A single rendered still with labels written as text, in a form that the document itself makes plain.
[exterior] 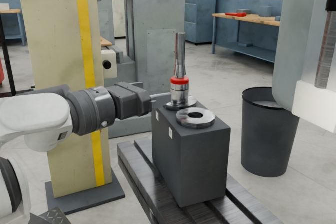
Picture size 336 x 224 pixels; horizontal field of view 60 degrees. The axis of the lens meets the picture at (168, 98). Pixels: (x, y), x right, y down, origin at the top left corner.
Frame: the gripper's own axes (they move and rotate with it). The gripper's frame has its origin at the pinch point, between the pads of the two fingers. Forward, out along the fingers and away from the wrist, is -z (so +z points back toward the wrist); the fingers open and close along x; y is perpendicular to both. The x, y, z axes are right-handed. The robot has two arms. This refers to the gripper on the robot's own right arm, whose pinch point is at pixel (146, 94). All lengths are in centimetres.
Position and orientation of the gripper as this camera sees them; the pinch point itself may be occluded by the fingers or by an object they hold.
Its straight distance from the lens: 68.0
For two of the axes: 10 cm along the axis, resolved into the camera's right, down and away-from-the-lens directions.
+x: -6.7, -2.6, 7.0
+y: 0.0, 9.3, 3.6
